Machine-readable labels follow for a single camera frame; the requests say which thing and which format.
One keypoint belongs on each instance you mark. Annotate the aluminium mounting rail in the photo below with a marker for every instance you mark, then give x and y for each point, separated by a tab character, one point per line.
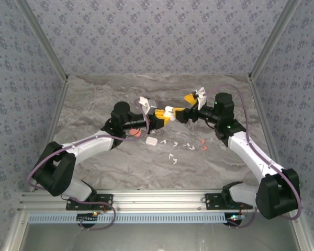
157	200

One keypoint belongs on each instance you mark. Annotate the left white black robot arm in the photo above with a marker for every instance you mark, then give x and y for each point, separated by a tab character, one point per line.
99	145

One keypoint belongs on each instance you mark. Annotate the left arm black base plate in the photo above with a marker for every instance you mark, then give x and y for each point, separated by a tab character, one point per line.
107	200

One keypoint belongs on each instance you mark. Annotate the orange earbud charging case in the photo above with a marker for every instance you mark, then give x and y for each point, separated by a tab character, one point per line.
135	133

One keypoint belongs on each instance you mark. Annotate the aluminium table side rail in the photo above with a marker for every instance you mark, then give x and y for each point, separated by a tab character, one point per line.
51	130
267	130

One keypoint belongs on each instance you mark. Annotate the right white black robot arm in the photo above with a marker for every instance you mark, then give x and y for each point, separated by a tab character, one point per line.
251	157

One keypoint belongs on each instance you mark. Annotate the grey metal base panel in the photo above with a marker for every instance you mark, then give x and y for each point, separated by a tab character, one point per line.
157	238

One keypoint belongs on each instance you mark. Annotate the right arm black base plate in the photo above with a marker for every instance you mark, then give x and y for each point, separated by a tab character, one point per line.
212	201

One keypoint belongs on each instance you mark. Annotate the aluminium frame post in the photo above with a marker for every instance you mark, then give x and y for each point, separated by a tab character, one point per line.
44	39
273	39

